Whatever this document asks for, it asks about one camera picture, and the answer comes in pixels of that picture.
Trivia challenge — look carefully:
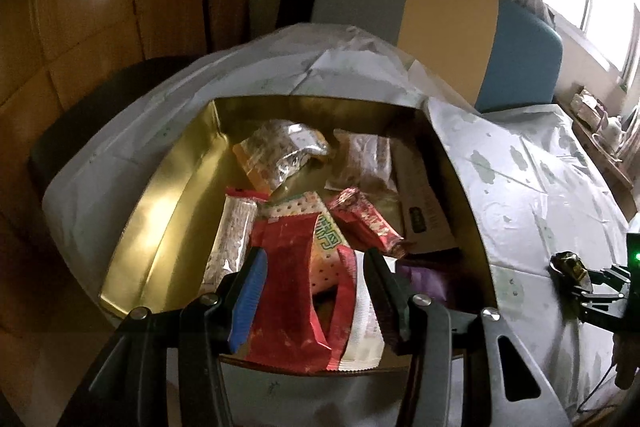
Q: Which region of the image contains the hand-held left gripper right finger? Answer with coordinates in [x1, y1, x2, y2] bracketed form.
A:
[362, 248, 573, 427]

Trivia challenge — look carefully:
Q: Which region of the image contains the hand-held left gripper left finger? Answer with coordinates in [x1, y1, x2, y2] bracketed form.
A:
[55, 247, 268, 427]

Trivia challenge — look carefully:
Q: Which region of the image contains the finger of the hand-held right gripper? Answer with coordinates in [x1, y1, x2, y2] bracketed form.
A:
[582, 264, 632, 290]
[575, 289, 626, 324]

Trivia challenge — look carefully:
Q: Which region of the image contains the plain red snack packet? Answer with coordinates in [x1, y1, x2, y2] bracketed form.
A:
[249, 213, 361, 370]

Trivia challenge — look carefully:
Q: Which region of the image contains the dark brown snack packet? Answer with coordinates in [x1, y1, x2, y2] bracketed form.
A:
[549, 251, 591, 293]

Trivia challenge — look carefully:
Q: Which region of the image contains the purple snack packet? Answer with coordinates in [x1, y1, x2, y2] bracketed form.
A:
[397, 257, 458, 308]

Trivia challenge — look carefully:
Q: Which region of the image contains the clear red rice bar packet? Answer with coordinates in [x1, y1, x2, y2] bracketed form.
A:
[200, 187, 258, 295]

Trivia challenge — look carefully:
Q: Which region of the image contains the red patterned snack packet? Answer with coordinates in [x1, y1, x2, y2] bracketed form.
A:
[327, 188, 408, 258]

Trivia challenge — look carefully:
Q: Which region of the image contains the long white snack packet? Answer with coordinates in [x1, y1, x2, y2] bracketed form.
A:
[390, 127, 458, 255]

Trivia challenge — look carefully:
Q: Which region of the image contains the brown box with gold inside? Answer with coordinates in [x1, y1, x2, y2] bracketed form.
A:
[97, 96, 498, 375]

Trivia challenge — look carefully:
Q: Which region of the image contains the clear packet of brown snacks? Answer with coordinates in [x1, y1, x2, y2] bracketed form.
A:
[325, 129, 398, 192]

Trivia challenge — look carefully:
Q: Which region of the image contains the orange packet of brown snack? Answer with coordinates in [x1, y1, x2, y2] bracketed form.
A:
[232, 119, 333, 195]

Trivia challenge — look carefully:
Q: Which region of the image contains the person's right hand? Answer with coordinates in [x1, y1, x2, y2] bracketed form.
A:
[614, 347, 638, 390]

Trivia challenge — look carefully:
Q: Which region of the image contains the wooden side table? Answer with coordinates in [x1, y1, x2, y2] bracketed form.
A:
[555, 92, 636, 208]

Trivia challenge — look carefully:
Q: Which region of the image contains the white printed tablecloth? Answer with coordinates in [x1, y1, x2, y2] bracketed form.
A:
[42, 23, 640, 427]

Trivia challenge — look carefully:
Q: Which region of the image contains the white teapot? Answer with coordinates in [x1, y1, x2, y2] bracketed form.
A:
[602, 114, 626, 145]

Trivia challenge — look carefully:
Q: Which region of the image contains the tissue box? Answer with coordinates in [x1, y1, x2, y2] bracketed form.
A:
[572, 89, 608, 120]

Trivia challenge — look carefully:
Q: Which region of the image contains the dark chair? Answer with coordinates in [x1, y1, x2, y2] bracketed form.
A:
[27, 57, 201, 188]

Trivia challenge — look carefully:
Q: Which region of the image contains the grey yellow blue chair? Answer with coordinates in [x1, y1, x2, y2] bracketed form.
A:
[310, 0, 563, 114]

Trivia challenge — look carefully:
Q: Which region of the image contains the wooden wardrobe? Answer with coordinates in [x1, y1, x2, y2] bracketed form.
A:
[0, 0, 251, 408]

